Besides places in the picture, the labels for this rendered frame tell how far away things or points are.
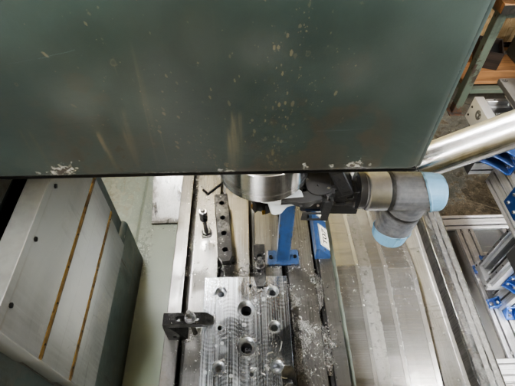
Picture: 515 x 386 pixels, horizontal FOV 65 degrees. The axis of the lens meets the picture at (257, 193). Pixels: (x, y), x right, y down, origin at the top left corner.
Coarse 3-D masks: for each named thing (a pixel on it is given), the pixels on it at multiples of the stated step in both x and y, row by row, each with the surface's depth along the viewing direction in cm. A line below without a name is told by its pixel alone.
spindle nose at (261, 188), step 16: (224, 176) 65; (240, 176) 62; (256, 176) 61; (272, 176) 61; (288, 176) 62; (304, 176) 66; (240, 192) 65; (256, 192) 64; (272, 192) 64; (288, 192) 66
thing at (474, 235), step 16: (448, 224) 218; (464, 224) 218; (480, 224) 219; (496, 224) 219; (464, 240) 213; (480, 240) 213; (496, 240) 213; (464, 256) 208; (464, 272) 202; (480, 288) 194; (480, 304) 191; (496, 320) 184; (512, 320) 184; (496, 336) 182; (512, 336) 180; (496, 352) 177; (512, 352) 175; (512, 368) 171; (512, 384) 174
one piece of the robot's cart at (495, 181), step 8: (488, 176) 159; (496, 176) 154; (504, 176) 149; (512, 176) 144; (488, 184) 159; (496, 184) 154; (504, 184) 149; (512, 184) 144; (496, 192) 156; (504, 192) 149; (496, 200) 154; (504, 208) 149; (504, 216) 149; (512, 224) 146; (512, 232) 145
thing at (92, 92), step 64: (0, 0) 35; (64, 0) 35; (128, 0) 35; (192, 0) 35; (256, 0) 36; (320, 0) 36; (384, 0) 36; (448, 0) 36; (0, 64) 40; (64, 64) 40; (128, 64) 40; (192, 64) 40; (256, 64) 41; (320, 64) 41; (384, 64) 41; (448, 64) 41; (0, 128) 46; (64, 128) 46; (128, 128) 47; (192, 128) 47; (256, 128) 47; (320, 128) 47; (384, 128) 48
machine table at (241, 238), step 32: (192, 192) 145; (224, 192) 149; (192, 224) 140; (256, 224) 136; (192, 256) 129; (192, 288) 122; (320, 320) 115; (192, 352) 110; (320, 352) 110; (160, 384) 105; (192, 384) 105; (320, 384) 105; (352, 384) 107
